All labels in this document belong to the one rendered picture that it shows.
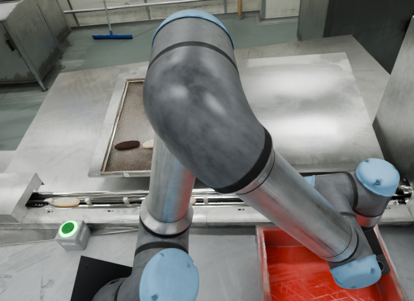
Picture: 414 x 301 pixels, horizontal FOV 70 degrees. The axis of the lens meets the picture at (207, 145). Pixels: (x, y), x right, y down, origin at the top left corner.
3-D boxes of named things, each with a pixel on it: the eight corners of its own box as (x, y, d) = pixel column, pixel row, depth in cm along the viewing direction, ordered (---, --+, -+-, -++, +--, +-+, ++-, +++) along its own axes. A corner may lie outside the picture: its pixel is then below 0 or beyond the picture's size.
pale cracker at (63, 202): (51, 207, 106) (50, 205, 105) (56, 198, 108) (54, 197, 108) (77, 206, 104) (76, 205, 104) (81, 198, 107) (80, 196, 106)
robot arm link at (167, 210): (132, 272, 66) (145, 35, 30) (140, 216, 77) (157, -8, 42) (185, 275, 68) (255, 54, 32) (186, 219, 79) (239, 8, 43)
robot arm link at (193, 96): (196, 78, 22) (405, 278, 47) (194, 22, 30) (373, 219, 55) (102, 155, 27) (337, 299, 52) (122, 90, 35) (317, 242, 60)
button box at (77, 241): (67, 255, 99) (51, 239, 91) (76, 234, 104) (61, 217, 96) (90, 256, 98) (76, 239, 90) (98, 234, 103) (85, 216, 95)
